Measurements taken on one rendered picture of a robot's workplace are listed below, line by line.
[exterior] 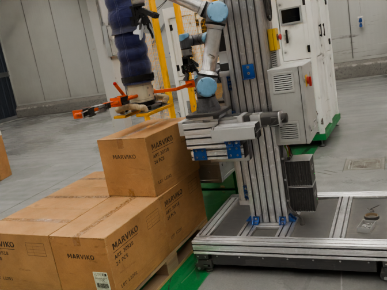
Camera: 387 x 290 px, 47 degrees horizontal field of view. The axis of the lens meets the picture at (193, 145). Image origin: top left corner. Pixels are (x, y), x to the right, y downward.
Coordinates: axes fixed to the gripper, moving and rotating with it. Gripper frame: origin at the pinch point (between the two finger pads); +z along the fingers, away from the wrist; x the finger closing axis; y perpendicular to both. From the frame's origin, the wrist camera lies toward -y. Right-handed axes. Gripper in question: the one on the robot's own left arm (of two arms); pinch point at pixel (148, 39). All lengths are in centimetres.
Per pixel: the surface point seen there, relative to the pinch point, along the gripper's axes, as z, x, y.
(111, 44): -7, -145, 119
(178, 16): -24, -198, 69
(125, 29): -10.2, -28.3, 30.5
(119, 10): -22.4, -27.6, 31.6
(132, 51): 4.5, -29.5, 29.4
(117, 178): 85, -8, 47
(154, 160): 74, -10, 18
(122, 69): 15, -29, 39
